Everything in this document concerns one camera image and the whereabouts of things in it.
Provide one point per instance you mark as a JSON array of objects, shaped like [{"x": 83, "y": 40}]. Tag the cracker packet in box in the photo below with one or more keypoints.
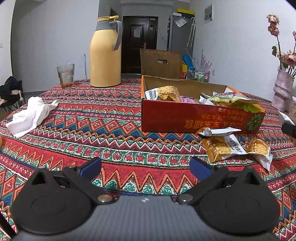
[{"x": 164, "y": 93}]

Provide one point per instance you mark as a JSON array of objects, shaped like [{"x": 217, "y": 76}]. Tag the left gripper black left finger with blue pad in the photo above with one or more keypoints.
[{"x": 81, "y": 177}]

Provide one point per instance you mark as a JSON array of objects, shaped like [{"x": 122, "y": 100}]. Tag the brown wooden chair back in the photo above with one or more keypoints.
[{"x": 161, "y": 63}]

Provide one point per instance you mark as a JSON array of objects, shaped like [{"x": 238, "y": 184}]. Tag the pink snack packet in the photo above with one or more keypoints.
[{"x": 188, "y": 100}]

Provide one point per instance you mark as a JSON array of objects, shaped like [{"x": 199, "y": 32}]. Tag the dark entrance door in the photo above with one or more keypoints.
[{"x": 139, "y": 32}]

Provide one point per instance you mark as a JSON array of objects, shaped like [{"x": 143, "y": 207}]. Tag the pink flower vase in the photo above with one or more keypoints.
[{"x": 283, "y": 91}]

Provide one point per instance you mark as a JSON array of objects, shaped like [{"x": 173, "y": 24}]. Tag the black folding chair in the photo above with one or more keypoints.
[{"x": 12, "y": 94}]

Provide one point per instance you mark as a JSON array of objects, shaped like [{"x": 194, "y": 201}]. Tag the yellow thermos jug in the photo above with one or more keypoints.
[{"x": 105, "y": 52}]

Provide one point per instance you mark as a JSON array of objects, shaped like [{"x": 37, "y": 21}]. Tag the grey refrigerator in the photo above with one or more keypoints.
[{"x": 180, "y": 33}]

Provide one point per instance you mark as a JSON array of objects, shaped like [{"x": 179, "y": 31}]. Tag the colourful patterned tablecloth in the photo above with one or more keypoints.
[{"x": 105, "y": 123}]

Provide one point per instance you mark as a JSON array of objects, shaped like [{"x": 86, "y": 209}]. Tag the small cracker packet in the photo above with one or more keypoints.
[{"x": 261, "y": 152}]

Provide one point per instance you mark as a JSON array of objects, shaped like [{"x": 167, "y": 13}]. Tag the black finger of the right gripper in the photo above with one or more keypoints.
[{"x": 289, "y": 129}]

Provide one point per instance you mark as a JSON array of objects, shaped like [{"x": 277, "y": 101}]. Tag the glass cup with drink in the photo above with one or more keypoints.
[{"x": 66, "y": 75}]

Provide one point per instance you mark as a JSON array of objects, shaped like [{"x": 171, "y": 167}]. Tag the white flat snack packet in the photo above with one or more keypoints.
[{"x": 220, "y": 132}]

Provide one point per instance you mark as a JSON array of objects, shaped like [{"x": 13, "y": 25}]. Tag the white crumpled cloth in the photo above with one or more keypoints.
[{"x": 28, "y": 119}]

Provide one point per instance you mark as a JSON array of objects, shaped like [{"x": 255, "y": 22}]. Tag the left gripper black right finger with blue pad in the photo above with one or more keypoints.
[{"x": 209, "y": 177}]

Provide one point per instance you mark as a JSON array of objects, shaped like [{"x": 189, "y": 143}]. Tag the green snack packet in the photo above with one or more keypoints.
[{"x": 247, "y": 107}]

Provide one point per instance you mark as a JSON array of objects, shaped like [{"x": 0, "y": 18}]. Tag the wire storage rack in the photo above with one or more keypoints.
[{"x": 197, "y": 75}]

